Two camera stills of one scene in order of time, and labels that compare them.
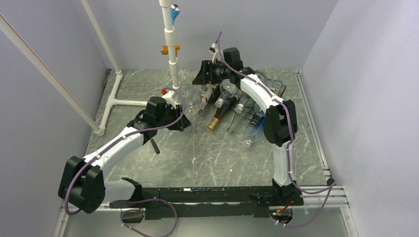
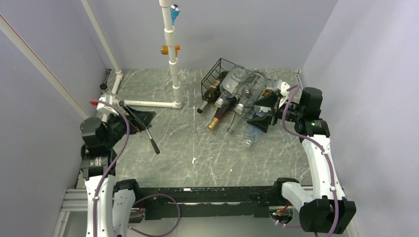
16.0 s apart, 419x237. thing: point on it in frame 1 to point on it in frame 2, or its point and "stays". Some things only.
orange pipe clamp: (165, 50) stays
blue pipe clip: (174, 11) stays
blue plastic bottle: (254, 128) stays
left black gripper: (183, 123) to (145, 117)
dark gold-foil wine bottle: (227, 104) stays
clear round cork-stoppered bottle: (193, 105) to (104, 96)
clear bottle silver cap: (228, 89) stays
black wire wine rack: (241, 102) stays
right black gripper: (206, 67) to (262, 123)
